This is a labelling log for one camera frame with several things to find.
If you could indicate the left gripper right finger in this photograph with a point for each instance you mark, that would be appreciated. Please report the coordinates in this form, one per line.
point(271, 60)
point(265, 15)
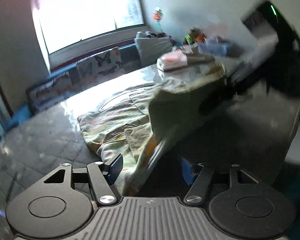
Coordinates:
point(189, 170)

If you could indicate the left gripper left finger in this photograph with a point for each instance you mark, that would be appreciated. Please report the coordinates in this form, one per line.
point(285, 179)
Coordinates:
point(112, 168)

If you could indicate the floral patterned child garment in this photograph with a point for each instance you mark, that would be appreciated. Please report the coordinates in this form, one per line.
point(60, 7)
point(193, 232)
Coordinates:
point(146, 122)

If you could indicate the clear plastic storage box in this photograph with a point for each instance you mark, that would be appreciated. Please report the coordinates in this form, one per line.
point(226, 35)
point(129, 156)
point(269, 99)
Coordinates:
point(216, 48)

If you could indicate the grey quilted star mat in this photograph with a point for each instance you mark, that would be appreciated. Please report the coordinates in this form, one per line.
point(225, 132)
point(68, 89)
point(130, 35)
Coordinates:
point(53, 137)

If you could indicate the blue sofa bench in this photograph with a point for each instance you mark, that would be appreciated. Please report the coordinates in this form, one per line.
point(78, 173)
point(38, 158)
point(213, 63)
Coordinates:
point(130, 60)

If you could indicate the beige folded cloth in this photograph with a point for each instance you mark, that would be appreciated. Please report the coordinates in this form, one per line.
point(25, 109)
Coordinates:
point(194, 56)

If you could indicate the stuffed toy animal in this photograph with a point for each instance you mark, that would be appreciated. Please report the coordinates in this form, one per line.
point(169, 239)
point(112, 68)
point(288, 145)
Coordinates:
point(194, 36)

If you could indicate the left butterfly cushion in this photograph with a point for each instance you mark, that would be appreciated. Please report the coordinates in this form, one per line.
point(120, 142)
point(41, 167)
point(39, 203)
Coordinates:
point(50, 92)

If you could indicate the butterfly cushion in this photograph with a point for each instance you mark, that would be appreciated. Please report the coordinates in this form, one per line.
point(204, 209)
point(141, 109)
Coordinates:
point(100, 67)
point(50, 92)

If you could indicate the right butterfly cushion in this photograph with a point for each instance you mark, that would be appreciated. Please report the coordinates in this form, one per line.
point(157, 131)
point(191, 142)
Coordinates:
point(100, 67)

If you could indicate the wet wipes pack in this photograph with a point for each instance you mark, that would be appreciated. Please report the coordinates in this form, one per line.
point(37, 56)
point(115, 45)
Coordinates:
point(172, 60)

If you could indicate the grey pillow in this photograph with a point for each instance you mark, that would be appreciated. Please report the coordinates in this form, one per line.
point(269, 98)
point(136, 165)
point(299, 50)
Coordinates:
point(151, 46)

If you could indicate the colourful pinwheel toy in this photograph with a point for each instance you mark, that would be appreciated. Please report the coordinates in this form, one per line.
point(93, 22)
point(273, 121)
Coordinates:
point(157, 16)

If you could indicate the window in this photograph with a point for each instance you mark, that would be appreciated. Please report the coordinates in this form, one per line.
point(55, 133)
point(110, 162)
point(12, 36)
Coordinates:
point(66, 22)

